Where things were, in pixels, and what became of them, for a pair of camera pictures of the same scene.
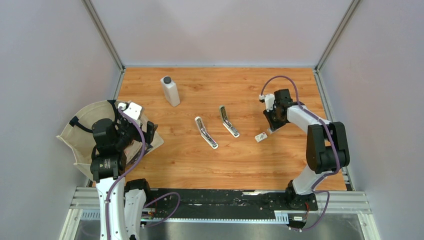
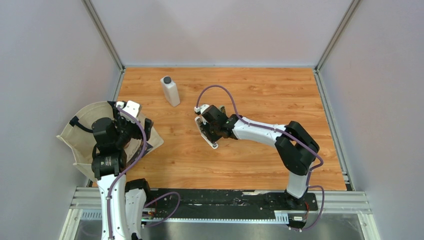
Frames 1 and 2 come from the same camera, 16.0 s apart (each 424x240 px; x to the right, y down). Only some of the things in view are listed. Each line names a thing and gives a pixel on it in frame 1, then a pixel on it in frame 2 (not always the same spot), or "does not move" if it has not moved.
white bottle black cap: [171, 90] does not move
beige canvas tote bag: [77, 132] does not move
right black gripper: [273, 125] → [205, 121]
